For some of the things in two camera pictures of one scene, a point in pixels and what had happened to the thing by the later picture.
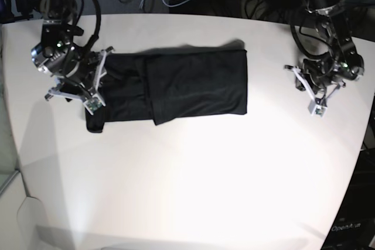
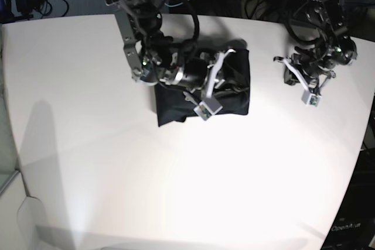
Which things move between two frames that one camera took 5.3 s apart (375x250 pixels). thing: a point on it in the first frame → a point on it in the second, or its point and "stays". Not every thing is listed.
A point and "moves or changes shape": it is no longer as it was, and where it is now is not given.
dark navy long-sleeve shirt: (173, 84) moves or changes shape
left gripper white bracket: (92, 100) → (209, 106)
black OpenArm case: (354, 229) stays
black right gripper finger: (299, 85) → (289, 78)
